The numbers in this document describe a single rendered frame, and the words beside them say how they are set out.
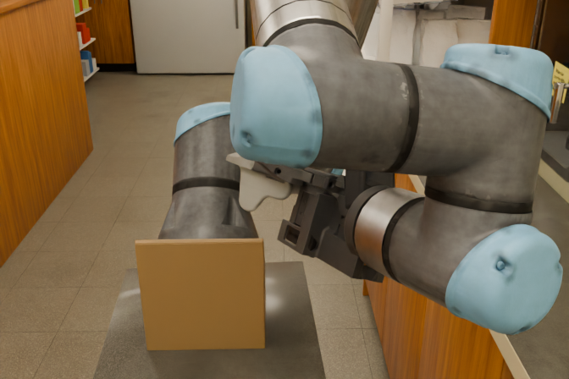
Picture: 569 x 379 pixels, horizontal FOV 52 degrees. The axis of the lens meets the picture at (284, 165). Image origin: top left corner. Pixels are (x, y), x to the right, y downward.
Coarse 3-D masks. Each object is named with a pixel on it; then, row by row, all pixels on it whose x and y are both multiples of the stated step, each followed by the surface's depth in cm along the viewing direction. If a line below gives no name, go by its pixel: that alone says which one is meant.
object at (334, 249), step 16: (320, 176) 56; (336, 176) 56; (304, 192) 59; (320, 192) 56; (336, 192) 56; (368, 192) 50; (304, 208) 58; (320, 208) 55; (336, 208) 56; (352, 208) 50; (288, 224) 58; (304, 224) 56; (320, 224) 55; (336, 224) 55; (352, 224) 50; (304, 240) 55; (320, 240) 56; (336, 240) 54; (352, 240) 50; (320, 256) 55; (336, 256) 53; (352, 256) 51; (352, 272) 51; (368, 272) 52
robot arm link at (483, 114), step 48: (480, 48) 38; (528, 48) 38; (432, 96) 36; (480, 96) 38; (528, 96) 37; (432, 144) 37; (480, 144) 37; (528, 144) 38; (432, 192) 41; (480, 192) 38; (528, 192) 39
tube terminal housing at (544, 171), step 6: (540, 162) 142; (540, 168) 142; (546, 168) 138; (540, 174) 142; (546, 174) 138; (552, 174) 135; (546, 180) 138; (552, 180) 135; (558, 180) 133; (564, 180) 130; (552, 186) 136; (558, 186) 133; (564, 186) 130; (558, 192) 133; (564, 192) 130; (564, 198) 130
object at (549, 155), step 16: (544, 0) 136; (560, 0) 129; (544, 16) 136; (560, 16) 129; (544, 32) 136; (560, 32) 129; (544, 48) 136; (560, 48) 129; (560, 112) 129; (560, 128) 129; (544, 144) 137; (560, 144) 129; (544, 160) 137; (560, 160) 129; (560, 176) 129
